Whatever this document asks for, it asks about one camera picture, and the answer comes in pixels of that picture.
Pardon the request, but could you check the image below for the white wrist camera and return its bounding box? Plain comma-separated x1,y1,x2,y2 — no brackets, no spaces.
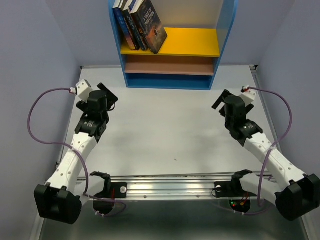
69,79,93,103
239,86,257,107

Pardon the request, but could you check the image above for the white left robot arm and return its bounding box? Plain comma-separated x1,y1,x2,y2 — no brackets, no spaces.
34,79,119,225

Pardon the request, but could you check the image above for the Kate DiCamillo dark book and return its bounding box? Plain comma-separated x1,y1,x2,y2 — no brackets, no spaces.
131,15,149,51

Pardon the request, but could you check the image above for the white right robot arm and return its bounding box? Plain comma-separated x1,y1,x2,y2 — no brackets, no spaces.
211,86,320,221

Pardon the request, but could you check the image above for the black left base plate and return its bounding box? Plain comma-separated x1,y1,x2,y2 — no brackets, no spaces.
87,181,128,200

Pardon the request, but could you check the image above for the Jane Eyre blue book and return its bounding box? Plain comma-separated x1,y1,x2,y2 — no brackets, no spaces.
112,0,140,51

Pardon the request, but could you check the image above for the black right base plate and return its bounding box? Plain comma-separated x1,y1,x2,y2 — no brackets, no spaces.
213,180,255,198

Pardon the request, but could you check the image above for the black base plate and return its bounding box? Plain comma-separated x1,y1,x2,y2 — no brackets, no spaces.
87,181,128,200
213,180,255,198

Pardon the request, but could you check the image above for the Animal Farm book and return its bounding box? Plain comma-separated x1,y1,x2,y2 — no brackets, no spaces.
130,0,144,14

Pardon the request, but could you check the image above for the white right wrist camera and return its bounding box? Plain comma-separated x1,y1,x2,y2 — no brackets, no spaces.
239,86,257,107

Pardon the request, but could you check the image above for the blue bookshelf with coloured shelves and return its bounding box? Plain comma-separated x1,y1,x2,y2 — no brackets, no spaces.
108,0,239,90

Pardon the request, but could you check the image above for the dark purple cover book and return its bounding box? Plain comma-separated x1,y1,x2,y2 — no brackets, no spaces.
131,0,168,55

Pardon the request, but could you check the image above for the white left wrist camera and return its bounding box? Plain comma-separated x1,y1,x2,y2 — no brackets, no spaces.
69,79,93,103

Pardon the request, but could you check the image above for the aluminium rail frame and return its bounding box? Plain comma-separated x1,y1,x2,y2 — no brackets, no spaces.
31,64,312,240

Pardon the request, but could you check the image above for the Three Days to See book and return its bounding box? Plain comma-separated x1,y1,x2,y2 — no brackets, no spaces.
118,0,132,11

